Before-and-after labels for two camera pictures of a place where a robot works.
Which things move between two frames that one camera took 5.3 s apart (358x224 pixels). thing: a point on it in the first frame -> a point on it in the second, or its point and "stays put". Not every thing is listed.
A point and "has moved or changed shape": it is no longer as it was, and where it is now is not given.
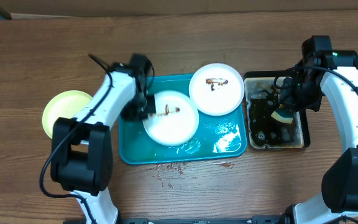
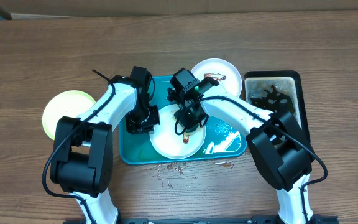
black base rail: [274, 219] stays put
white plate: [175, 121] has moved or changed shape
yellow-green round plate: [66, 104] stays put
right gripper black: [286, 99] -> [185, 120]
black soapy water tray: [262, 89] stays put
